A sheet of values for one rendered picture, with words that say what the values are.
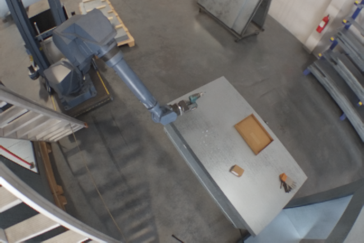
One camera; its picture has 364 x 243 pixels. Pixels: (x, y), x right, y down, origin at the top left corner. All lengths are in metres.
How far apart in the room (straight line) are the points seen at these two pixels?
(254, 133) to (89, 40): 1.91
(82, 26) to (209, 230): 2.52
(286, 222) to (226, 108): 1.85
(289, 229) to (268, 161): 1.21
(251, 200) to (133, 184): 1.44
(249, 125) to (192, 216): 1.33
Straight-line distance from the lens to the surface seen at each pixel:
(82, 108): 2.77
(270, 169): 2.20
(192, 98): 1.85
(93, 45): 1.42
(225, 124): 2.15
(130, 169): 2.54
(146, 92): 1.65
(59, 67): 2.49
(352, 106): 4.82
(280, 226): 2.88
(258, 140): 2.24
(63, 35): 1.52
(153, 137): 2.66
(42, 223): 0.94
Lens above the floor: 2.46
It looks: 58 degrees down
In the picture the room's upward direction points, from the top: 13 degrees clockwise
